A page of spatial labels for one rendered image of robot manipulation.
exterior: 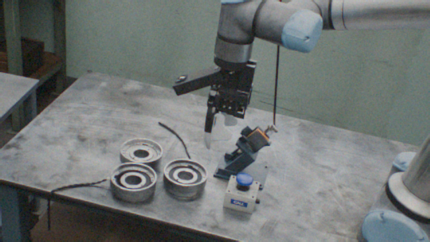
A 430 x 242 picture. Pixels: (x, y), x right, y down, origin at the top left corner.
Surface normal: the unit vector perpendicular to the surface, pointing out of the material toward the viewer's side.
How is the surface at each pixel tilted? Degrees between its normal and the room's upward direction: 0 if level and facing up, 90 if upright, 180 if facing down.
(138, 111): 0
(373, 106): 90
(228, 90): 0
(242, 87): 90
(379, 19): 109
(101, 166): 0
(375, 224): 97
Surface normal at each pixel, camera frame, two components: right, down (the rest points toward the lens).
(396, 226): -0.54, 0.48
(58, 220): 0.15, -0.84
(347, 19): -0.43, 0.68
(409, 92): -0.21, 0.48
